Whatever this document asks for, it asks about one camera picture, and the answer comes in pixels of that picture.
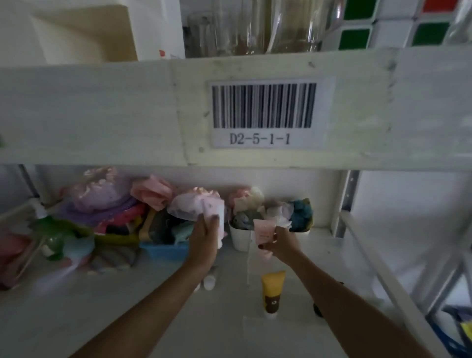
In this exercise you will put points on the person's left hand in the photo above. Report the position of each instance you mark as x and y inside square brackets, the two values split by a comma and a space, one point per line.
[202, 245]

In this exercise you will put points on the person's right hand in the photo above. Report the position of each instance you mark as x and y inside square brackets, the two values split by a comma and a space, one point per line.
[284, 245]

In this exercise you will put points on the person's right fingers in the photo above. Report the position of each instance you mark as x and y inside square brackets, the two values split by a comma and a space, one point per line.
[264, 248]

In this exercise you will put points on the person's left thumb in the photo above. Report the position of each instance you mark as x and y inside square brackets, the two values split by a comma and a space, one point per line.
[215, 225]

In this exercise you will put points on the white cosmetic tube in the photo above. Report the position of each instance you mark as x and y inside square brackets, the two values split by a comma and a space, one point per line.
[218, 210]

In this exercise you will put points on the pink cosmetic tube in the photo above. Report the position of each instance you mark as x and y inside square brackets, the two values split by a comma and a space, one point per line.
[263, 228]

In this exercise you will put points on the person's right forearm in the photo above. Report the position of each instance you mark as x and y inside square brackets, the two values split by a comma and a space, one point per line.
[346, 313]

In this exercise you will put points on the person's left forearm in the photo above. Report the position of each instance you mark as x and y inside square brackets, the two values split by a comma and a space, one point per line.
[147, 317]

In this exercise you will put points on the white plastic container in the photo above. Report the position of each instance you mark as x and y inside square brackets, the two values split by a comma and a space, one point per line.
[239, 236]

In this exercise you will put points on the pink white fabric bundle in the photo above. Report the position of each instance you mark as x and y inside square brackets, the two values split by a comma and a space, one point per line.
[191, 203]

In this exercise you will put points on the cream pink fabric bundle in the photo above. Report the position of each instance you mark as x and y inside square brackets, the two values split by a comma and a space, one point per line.
[247, 199]

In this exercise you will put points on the yellow cosmetic tube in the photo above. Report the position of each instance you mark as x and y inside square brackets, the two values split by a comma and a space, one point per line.
[273, 289]

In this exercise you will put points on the teal fluffy fabric bundle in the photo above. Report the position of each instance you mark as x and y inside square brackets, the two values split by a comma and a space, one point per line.
[301, 215]

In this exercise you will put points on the blue plastic basket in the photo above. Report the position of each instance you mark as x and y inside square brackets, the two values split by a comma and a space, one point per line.
[166, 249]

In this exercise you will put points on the small white capped bottle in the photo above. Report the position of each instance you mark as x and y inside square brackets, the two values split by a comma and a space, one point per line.
[209, 283]

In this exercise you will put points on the small black object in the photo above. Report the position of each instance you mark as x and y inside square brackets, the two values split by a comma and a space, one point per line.
[317, 310]

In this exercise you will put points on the white metal shelf upright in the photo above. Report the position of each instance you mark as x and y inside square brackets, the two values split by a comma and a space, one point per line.
[346, 199]

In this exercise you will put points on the purple fabric bundle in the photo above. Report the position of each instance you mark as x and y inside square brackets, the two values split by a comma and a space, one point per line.
[96, 193]

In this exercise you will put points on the white barcode label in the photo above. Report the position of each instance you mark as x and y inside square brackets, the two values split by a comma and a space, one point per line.
[271, 112]

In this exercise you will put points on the white shelf beam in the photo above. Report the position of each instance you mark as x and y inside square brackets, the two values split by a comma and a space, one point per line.
[110, 114]

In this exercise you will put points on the green spray bottle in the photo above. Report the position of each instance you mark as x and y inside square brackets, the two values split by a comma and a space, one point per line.
[51, 230]

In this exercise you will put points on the clear drinking glass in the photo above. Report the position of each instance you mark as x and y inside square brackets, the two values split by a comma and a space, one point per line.
[210, 33]

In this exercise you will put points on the blue bag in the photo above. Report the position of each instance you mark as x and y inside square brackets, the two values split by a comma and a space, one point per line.
[455, 332]

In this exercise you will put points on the clear glass jar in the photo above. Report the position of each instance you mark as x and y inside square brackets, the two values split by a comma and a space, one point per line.
[287, 25]

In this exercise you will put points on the cream cardboard box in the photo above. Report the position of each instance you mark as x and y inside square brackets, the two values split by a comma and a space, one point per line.
[92, 29]

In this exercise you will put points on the white puzzle cube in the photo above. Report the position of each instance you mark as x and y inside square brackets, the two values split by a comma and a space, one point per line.
[438, 25]
[363, 25]

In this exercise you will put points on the white metal rack rail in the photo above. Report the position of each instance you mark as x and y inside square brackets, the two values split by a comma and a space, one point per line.
[391, 280]

